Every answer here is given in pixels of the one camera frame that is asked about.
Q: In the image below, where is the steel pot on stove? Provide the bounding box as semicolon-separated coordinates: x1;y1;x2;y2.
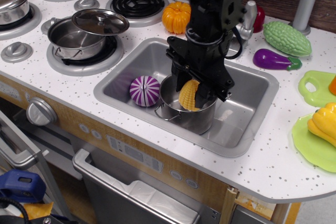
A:
48;17;106;60

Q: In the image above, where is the green toy cutting board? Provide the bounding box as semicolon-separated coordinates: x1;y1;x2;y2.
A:
298;70;335;107

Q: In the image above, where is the silver oven door handle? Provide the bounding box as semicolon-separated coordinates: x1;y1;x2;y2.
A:
0;111;43;169

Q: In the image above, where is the steel lidded pot far left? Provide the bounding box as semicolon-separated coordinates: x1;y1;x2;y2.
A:
1;0;30;26

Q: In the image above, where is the red toy fruit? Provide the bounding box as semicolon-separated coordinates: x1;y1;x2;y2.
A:
253;5;265;33

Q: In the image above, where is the grey vertical pole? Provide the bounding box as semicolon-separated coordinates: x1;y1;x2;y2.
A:
291;0;316;36

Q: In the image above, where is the yellow toy corn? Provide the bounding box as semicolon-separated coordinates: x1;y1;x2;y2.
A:
178;79;199;112

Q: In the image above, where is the blue clamp tool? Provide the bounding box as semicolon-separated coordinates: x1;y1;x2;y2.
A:
1;169;46;203

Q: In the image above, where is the light green toy plate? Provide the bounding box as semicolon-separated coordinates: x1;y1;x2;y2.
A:
291;113;335;173

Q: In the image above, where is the grey stove knob middle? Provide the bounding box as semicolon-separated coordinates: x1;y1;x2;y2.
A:
74;0;100;11

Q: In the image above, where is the purple toy eggplant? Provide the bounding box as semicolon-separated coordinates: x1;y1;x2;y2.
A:
253;49;302;71

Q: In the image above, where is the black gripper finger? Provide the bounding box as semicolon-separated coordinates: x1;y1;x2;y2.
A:
171;61;192;92
195;82;217;109

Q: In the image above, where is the black stove burner back right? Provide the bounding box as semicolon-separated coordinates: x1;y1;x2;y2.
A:
106;0;169;28

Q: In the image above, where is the grey toy sink basin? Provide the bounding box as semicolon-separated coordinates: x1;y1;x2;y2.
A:
94;38;279;157

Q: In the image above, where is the grey stove knob front left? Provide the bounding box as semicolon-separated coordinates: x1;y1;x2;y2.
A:
1;42;33;63

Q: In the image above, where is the orange toy item right edge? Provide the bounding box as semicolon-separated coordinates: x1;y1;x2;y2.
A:
328;76;336;95

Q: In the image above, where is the steel pot in sink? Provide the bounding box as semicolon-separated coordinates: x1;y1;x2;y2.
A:
154;75;217;135

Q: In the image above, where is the silver dishwasher door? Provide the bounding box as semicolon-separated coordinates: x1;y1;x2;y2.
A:
72;148;221;223

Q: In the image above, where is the purple white striped toy onion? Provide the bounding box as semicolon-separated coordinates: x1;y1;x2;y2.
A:
129;76;160;107

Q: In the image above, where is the silver oven knob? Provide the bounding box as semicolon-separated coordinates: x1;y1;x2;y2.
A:
26;97;58;126

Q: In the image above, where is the silver toy faucet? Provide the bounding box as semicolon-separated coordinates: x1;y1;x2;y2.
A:
167;0;258;59

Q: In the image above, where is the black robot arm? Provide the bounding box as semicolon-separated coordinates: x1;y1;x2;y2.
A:
166;0;247;109

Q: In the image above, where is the grey stove knob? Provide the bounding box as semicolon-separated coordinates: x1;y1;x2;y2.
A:
74;0;100;11
1;42;33;63

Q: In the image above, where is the yellow toy bell pepper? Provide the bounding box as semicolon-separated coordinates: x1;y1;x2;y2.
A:
307;102;335;147

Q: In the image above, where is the green toy bitter gourd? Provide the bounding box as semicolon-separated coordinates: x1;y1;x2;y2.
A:
263;21;312;57

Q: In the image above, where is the steel pot lid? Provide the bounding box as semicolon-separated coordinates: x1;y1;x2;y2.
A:
71;9;130;36

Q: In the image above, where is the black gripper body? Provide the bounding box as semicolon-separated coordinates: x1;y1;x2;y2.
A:
166;31;235;102

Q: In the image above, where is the orange toy pumpkin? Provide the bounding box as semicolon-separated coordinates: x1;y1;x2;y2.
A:
161;2;191;34

